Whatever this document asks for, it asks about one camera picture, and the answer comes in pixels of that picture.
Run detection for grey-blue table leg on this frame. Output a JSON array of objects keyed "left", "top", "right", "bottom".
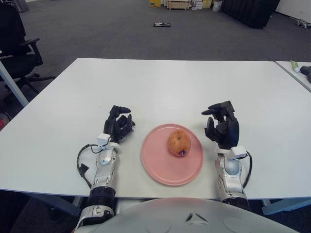
[{"left": 0, "top": 57, "right": 30, "bottom": 108}]

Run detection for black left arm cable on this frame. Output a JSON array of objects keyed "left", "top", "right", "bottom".
[{"left": 76, "top": 144, "right": 101, "bottom": 189}]

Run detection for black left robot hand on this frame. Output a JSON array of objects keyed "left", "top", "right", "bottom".
[{"left": 103, "top": 105, "right": 136, "bottom": 144}]

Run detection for stacked cardboard boxes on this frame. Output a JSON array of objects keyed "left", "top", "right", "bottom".
[{"left": 193, "top": 0, "right": 213, "bottom": 10}]

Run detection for dark table crossbeam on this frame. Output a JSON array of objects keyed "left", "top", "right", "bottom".
[{"left": 24, "top": 191, "right": 82, "bottom": 216}]

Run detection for grey robot torso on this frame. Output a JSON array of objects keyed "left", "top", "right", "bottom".
[{"left": 72, "top": 197, "right": 294, "bottom": 233}]

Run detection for grey floor object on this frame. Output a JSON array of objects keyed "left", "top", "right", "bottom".
[{"left": 295, "top": 18, "right": 311, "bottom": 29}]

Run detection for black office chair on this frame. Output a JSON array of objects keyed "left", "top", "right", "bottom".
[{"left": 0, "top": 2, "right": 56, "bottom": 102}]

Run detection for green and white tube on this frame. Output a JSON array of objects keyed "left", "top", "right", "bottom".
[{"left": 290, "top": 60, "right": 302, "bottom": 73}]

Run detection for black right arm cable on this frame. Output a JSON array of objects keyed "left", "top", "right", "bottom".
[{"left": 242, "top": 150, "right": 254, "bottom": 189}]

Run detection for wooden crate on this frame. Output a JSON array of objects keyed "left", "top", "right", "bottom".
[{"left": 167, "top": 0, "right": 192, "bottom": 10}]

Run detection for black fabric partition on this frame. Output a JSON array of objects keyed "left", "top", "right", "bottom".
[{"left": 220, "top": 0, "right": 281, "bottom": 29}]

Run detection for pink round plate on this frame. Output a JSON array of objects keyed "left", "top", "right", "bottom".
[{"left": 140, "top": 123, "right": 205, "bottom": 187}]

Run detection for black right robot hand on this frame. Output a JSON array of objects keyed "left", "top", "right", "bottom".
[{"left": 201, "top": 100, "right": 241, "bottom": 150}]

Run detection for orange-red apple with sticker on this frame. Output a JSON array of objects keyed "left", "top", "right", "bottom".
[{"left": 167, "top": 130, "right": 191, "bottom": 157}]

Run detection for red floor object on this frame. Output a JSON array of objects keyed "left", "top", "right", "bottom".
[{"left": 0, "top": 112, "right": 12, "bottom": 131}]

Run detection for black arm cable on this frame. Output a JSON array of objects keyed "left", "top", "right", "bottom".
[
  {"left": 76, "top": 144, "right": 101, "bottom": 189},
  {"left": 242, "top": 150, "right": 254, "bottom": 189}
]

